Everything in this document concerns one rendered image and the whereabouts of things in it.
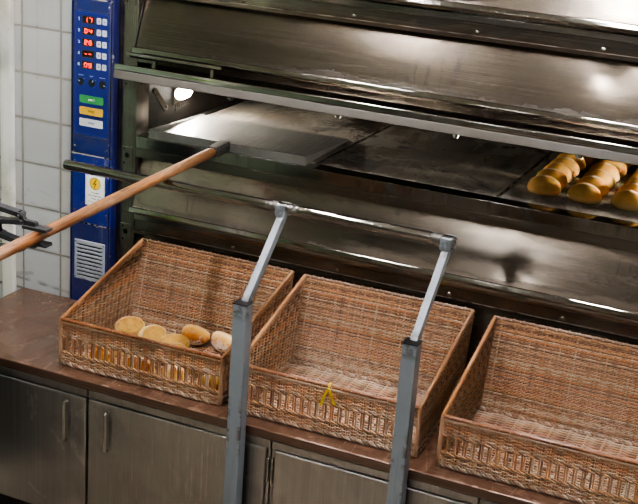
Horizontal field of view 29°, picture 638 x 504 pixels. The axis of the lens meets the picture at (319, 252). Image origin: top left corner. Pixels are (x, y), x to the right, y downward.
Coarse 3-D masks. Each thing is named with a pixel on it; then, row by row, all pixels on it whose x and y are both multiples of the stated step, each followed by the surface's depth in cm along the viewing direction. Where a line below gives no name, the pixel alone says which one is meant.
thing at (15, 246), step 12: (192, 156) 373; (204, 156) 377; (168, 168) 360; (180, 168) 364; (144, 180) 347; (156, 180) 352; (120, 192) 336; (132, 192) 340; (96, 204) 326; (108, 204) 330; (72, 216) 316; (84, 216) 320; (60, 228) 311; (24, 240) 298; (36, 240) 302; (0, 252) 290; (12, 252) 294
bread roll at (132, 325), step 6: (120, 318) 396; (126, 318) 396; (132, 318) 396; (138, 318) 397; (120, 324) 394; (126, 324) 395; (132, 324) 396; (138, 324) 396; (144, 324) 398; (120, 330) 394; (126, 330) 394; (132, 330) 395; (138, 330) 396
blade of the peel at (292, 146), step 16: (160, 128) 407; (176, 128) 413; (192, 128) 415; (208, 128) 416; (224, 128) 417; (240, 128) 418; (256, 128) 420; (272, 128) 421; (192, 144) 396; (208, 144) 394; (240, 144) 400; (256, 144) 401; (272, 144) 402; (288, 144) 403; (304, 144) 404; (320, 144) 406; (336, 144) 405; (288, 160) 384; (304, 160) 382
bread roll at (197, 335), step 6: (186, 330) 394; (192, 330) 392; (198, 330) 392; (204, 330) 393; (186, 336) 393; (192, 336) 392; (198, 336) 392; (204, 336) 392; (192, 342) 393; (198, 342) 392; (204, 342) 393
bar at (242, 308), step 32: (64, 160) 372; (192, 192) 356; (224, 192) 352; (352, 224) 338; (384, 224) 334; (448, 256) 328; (256, 288) 338; (416, 320) 320; (416, 352) 315; (416, 384) 321; (224, 480) 350
